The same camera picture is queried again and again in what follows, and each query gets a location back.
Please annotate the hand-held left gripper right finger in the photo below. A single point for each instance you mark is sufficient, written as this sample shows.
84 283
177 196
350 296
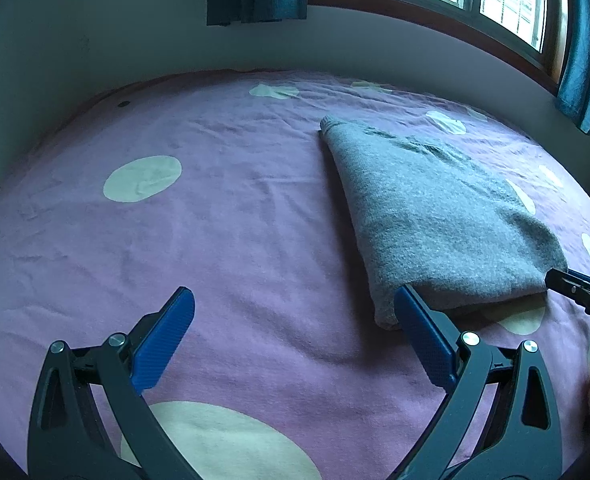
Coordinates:
425 340

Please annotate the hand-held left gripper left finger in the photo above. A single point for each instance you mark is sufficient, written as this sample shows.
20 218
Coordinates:
165 340

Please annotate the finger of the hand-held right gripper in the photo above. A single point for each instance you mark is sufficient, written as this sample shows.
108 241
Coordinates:
570 282

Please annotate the grey knitted sweater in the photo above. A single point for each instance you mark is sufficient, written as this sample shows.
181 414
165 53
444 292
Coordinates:
425 220

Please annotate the pink polka dot bed sheet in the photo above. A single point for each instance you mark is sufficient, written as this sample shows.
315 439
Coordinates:
225 240

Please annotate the narrow teal curtain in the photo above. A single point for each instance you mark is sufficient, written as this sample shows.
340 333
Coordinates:
582 60

